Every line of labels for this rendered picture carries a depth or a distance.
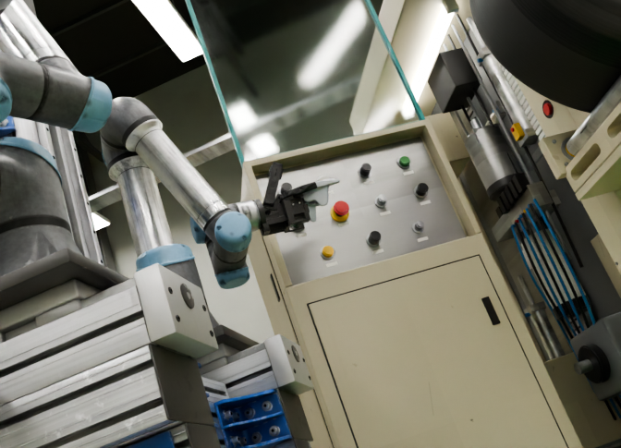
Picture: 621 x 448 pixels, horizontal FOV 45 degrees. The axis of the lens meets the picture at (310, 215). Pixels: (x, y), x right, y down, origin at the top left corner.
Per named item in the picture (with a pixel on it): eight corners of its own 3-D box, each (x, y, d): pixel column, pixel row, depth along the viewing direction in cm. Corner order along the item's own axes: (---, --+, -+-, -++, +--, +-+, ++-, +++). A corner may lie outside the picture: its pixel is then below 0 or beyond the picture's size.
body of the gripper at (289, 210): (307, 228, 180) (260, 239, 177) (297, 196, 183) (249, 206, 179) (313, 217, 173) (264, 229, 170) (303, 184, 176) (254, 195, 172)
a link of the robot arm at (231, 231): (128, 66, 166) (268, 224, 154) (130, 96, 175) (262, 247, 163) (83, 90, 161) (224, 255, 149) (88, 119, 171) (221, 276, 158)
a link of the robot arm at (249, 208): (232, 209, 178) (237, 197, 171) (250, 205, 179) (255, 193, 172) (241, 238, 176) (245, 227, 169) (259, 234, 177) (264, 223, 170)
